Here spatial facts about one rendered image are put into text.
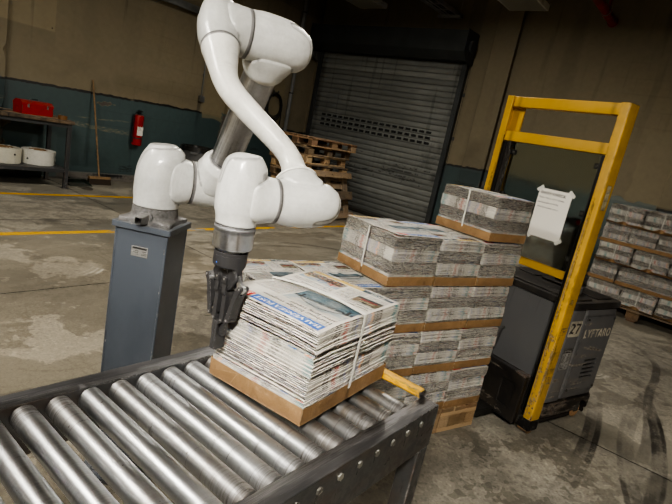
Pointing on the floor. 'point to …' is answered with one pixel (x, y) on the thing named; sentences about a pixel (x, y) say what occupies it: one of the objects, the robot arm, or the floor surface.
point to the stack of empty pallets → (316, 153)
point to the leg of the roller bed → (406, 479)
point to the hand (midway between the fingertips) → (218, 333)
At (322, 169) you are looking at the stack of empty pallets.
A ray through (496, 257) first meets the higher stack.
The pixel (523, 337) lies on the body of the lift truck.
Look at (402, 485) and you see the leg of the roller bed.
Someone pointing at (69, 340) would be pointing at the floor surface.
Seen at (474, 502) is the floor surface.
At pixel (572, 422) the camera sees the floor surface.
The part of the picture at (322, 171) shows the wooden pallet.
